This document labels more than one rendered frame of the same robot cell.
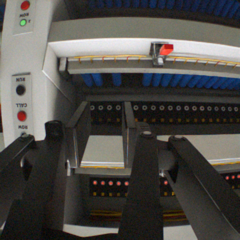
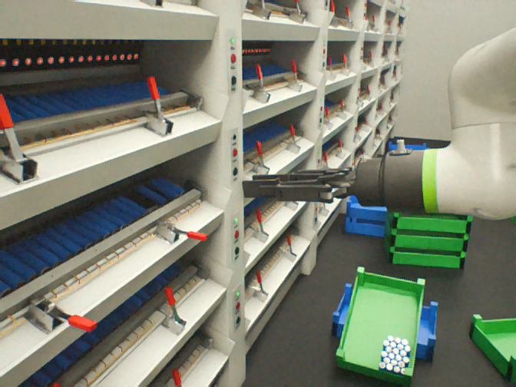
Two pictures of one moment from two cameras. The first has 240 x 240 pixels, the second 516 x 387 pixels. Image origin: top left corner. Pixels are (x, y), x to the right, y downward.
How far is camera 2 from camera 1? 0.69 m
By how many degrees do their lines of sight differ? 70
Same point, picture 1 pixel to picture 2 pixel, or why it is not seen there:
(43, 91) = (225, 174)
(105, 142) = (193, 145)
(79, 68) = (195, 196)
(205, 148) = (137, 161)
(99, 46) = (196, 219)
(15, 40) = (237, 206)
